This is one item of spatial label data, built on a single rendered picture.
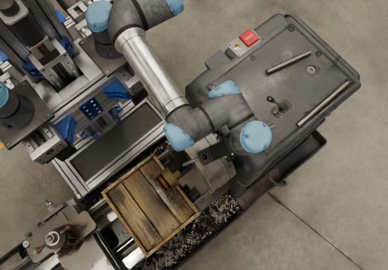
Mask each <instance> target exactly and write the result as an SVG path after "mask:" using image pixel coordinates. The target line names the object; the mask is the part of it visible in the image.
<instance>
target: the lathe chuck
mask: <svg viewBox="0 0 388 270"><path fill-rule="evenodd" d="M209 146H210V144H209V143H208V141H207V140H206V139H205V138H203V139H201V140H200V141H198V142H196V143H195V144H194V145H192V146H190V147H188V148H186V149H183V150H182V151H183V153H184V155H185V157H186V158H187V160H188V161H189V160H192V159H194V158H196V157H198V155H197V153H198V152H199V151H201V150H202V149H204V148H207V147H209ZM187 168H188V170H189V171H191V169H195V171H196V172H197V173H198V175H199V176H200V177H201V179H202V180H203V181H204V182H205V183H206V185H207V186H208V187H209V188H210V189H211V191H212V192H211V191H210V190H208V191H209V192H210V193H213V192H215V191H216V190H218V189H219V188H220V187H221V186H222V185H224V184H225V183H226V182H227V181H228V180H229V179H230V177H229V173H228V171H227V169H226V167H225V165H224V164H223V162H222V161H221V159H218V160H216V161H214V162H211V163H209V164H206V165H205V166H204V165H202V164H201V162H200V160H198V161H196V162H194V163H191V164H190V165H189V166H188V167H187Z"/></svg>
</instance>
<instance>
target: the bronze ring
mask: <svg viewBox="0 0 388 270"><path fill-rule="evenodd" d="M181 177H183V176H182V174H181V173H180V171H179V170H177V171H176V172H174V173H172V172H171V171H170V170H169V169H168V167H166V168H165V169H164V170H163V171H162V172H161V175H158V176H157V177H156V179H157V181H158V182H159V183H160V185H161V186H162V187H163V188H164V190H165V191H166V192H168V191H169V190H170V189H171V188H172V189H174V188H175V187H176V186H177V185H180V183H179V181H178V180H179V179H180V178H181Z"/></svg>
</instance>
